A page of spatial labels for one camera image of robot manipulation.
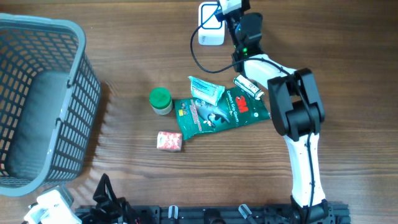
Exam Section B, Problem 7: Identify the black right camera cable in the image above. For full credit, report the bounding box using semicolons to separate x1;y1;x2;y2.
190;4;317;215

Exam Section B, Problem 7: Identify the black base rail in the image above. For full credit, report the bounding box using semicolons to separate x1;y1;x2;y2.
73;203;351;224

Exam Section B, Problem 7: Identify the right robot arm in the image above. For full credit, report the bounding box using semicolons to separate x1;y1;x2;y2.
216;7;328;223

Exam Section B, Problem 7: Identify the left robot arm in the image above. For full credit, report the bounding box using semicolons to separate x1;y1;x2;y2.
93;174;141;224

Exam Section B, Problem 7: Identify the white barcode scanner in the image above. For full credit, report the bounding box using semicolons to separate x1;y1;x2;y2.
198;1;225;46

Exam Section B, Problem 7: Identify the green 3M gloves package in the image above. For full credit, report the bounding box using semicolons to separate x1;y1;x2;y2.
174;87;270;140

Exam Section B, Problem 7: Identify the grey plastic shopping basket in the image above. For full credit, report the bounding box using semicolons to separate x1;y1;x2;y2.
1;13;101;197

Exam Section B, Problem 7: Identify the white teal pouch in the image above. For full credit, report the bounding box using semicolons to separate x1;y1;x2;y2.
188;76;225;106

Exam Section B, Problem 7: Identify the red white patterned box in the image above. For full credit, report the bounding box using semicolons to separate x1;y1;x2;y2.
157;131;183;151

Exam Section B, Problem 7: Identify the green lid jar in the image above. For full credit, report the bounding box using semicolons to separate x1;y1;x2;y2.
149;87;173;115

